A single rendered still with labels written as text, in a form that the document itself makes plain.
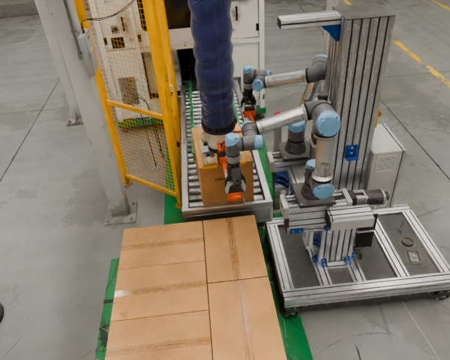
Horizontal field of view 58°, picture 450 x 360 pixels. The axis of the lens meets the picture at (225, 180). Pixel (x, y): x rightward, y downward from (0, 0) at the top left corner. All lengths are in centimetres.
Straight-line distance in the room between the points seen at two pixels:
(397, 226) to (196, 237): 170
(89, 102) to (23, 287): 163
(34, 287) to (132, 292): 127
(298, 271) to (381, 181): 94
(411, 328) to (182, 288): 165
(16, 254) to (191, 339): 220
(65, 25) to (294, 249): 239
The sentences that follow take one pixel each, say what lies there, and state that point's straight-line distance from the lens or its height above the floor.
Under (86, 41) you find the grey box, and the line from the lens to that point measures 326.
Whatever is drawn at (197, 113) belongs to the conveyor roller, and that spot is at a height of 54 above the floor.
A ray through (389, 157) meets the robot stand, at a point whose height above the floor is 119.
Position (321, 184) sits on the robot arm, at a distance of 230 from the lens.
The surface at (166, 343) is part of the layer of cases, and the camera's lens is 252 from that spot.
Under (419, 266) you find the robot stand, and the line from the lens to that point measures 344.
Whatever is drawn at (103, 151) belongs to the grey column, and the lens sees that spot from 371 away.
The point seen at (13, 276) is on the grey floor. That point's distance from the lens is 403.
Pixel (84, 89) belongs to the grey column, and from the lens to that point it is 345.
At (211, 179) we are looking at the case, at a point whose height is 83.
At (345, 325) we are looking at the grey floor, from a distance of 324.
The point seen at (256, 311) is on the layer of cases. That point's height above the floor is 54.
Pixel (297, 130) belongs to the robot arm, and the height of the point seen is 123.
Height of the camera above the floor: 267
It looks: 37 degrees down
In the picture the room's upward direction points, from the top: 5 degrees counter-clockwise
